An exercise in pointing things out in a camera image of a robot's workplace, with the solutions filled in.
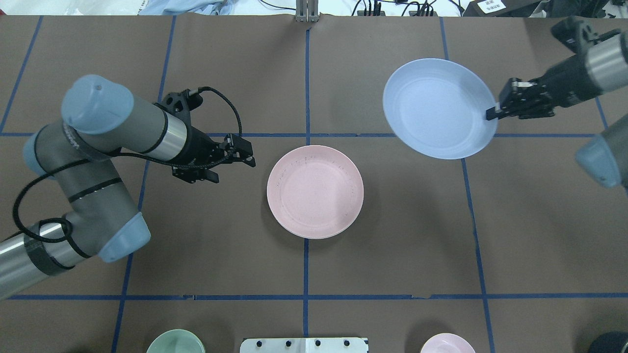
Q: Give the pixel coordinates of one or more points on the blue cloth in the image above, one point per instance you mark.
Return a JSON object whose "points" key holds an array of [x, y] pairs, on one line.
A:
{"points": [[176, 7]]}

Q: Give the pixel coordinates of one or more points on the aluminium frame post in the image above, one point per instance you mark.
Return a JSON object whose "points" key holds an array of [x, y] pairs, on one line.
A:
{"points": [[307, 11]]}

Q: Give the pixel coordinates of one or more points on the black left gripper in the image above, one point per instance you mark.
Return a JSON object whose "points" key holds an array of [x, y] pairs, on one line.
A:
{"points": [[197, 145]]}

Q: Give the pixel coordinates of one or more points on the blue plate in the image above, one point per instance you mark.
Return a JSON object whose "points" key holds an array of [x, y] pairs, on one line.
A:
{"points": [[438, 108]]}

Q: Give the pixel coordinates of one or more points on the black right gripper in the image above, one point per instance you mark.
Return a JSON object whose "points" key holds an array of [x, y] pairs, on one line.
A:
{"points": [[564, 81]]}

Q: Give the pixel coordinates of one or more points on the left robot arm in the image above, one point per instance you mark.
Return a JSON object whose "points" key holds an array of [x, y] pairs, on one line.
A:
{"points": [[102, 120]]}

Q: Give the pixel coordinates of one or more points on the dark blue lidded saucepan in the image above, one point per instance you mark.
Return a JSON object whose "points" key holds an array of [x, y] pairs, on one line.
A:
{"points": [[610, 342]]}

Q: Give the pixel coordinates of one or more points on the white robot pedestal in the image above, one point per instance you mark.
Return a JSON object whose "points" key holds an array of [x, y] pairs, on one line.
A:
{"points": [[305, 345]]}

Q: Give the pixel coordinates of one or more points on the pink bowl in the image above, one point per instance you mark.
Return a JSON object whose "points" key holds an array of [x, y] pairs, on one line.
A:
{"points": [[446, 343]]}

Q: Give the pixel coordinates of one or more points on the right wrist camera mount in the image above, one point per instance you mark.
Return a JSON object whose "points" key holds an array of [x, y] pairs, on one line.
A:
{"points": [[578, 35]]}

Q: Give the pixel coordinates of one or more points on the green bowl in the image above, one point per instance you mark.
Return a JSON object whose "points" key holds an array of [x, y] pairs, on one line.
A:
{"points": [[176, 341]]}

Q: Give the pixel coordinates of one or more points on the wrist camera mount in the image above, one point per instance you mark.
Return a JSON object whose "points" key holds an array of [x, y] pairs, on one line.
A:
{"points": [[180, 104], [578, 35]]}

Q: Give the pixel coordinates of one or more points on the pink plate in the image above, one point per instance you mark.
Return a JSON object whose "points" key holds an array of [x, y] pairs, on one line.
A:
{"points": [[315, 192]]}

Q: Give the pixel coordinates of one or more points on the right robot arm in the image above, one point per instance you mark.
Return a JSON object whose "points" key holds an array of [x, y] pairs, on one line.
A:
{"points": [[598, 66]]}

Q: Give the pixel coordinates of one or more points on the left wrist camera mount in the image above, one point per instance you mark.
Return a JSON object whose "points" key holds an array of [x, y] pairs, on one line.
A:
{"points": [[180, 104]]}

